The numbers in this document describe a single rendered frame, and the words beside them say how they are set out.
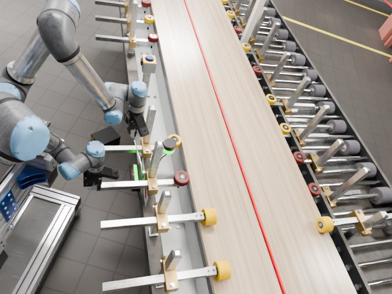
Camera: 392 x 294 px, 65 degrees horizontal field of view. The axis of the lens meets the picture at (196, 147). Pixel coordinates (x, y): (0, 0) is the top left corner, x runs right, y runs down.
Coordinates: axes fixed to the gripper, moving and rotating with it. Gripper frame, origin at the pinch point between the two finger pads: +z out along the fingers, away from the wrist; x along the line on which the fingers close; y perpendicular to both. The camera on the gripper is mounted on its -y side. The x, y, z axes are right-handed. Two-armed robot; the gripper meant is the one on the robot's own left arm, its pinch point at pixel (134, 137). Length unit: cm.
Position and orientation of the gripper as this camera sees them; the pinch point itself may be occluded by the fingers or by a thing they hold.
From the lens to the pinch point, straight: 168.2
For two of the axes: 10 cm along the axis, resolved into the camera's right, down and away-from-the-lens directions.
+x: -8.2, 2.8, -4.9
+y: -5.1, -7.5, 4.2
